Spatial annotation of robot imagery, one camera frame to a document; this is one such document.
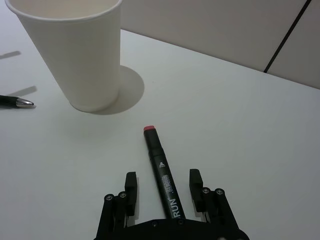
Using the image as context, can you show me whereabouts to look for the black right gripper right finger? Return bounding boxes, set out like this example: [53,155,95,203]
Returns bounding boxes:
[188,168,239,228]

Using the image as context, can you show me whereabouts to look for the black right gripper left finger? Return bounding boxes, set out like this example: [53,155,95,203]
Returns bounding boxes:
[93,171,139,240]

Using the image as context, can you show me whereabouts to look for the black marker with red end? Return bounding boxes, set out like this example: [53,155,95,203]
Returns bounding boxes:
[142,124,187,221]

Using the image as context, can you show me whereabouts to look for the white paper cup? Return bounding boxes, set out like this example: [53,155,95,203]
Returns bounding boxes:
[4,0,124,113]

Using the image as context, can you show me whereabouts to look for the black pen with silver tip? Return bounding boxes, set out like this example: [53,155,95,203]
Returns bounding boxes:
[0,94,35,110]

